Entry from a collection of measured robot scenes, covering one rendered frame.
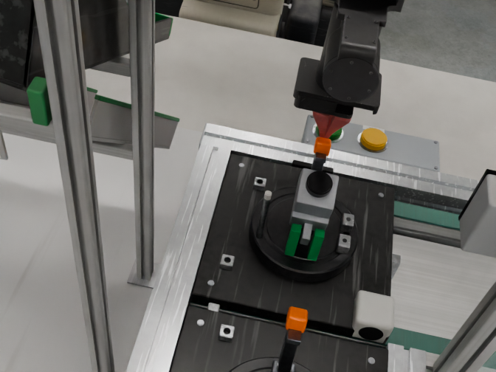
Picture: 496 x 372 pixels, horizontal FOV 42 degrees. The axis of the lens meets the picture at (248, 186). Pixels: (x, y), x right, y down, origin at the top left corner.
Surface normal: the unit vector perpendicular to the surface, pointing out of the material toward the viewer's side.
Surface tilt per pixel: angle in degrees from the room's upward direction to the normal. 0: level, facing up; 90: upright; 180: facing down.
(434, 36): 0
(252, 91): 0
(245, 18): 8
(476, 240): 90
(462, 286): 0
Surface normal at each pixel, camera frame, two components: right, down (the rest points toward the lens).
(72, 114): -0.18, 0.73
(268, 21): 0.09, -0.54
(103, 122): 0.93, 0.33
